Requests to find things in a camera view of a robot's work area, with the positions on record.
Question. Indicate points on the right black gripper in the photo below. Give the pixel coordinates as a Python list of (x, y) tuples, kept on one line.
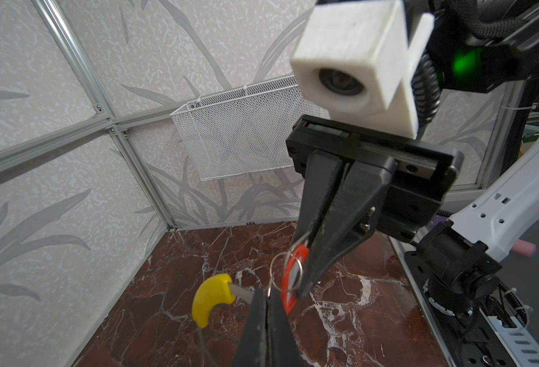
[(348, 171)]

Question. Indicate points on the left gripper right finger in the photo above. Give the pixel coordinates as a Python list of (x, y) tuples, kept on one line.
[(282, 347)]

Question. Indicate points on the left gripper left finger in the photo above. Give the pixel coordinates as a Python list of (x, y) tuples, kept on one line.
[(253, 346)]

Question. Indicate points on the keyring with yellow tag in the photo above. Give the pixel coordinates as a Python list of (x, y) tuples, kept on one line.
[(220, 289)]

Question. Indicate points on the red key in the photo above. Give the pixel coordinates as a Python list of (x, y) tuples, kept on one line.
[(292, 276)]

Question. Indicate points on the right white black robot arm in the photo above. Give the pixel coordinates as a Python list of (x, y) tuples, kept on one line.
[(427, 103)]

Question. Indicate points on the purple hand-shaped object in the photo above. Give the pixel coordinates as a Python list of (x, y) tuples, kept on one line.
[(438, 218)]

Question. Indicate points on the pink cylinder on bench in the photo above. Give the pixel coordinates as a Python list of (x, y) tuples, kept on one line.
[(524, 248)]

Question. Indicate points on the white wire mesh basket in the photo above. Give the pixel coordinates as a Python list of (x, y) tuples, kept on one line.
[(243, 130)]

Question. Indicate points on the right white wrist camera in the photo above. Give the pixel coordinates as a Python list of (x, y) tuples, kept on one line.
[(357, 59)]

